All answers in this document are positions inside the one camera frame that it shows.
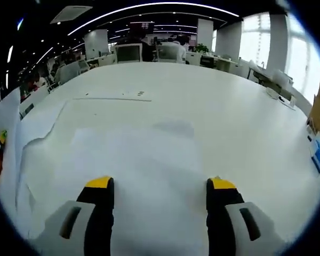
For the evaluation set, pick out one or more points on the white table power strip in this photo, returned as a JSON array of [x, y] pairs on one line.
[[117, 96]]

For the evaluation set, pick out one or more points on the smaller bright window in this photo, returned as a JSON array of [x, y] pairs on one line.
[[254, 40]]

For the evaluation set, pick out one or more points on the small white box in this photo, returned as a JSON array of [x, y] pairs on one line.
[[272, 93]]

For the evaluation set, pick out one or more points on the long ceiling light strip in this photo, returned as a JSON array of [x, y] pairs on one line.
[[154, 4]]

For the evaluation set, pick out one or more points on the potted green plant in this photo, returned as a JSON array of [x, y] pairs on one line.
[[202, 48]]

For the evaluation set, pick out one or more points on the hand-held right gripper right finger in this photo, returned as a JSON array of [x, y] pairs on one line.
[[221, 213]]

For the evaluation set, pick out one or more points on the grey high-back office chair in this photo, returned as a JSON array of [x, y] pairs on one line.
[[69, 72]]

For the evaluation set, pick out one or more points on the large bright window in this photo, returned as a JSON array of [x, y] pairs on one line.
[[306, 61]]

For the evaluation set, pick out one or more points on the white printing paper sheet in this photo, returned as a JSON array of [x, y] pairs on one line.
[[12, 112]]

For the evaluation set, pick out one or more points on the hanging red display screen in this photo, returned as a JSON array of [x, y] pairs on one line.
[[142, 26]]

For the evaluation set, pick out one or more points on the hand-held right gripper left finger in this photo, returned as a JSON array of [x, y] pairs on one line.
[[98, 213]]

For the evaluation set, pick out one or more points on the white table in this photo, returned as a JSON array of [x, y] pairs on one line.
[[202, 85]]

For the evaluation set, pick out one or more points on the white mesh office chair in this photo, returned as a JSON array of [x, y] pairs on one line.
[[128, 53], [166, 53]]

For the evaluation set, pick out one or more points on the ceiling air conditioner vent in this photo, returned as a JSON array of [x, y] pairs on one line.
[[70, 14]]

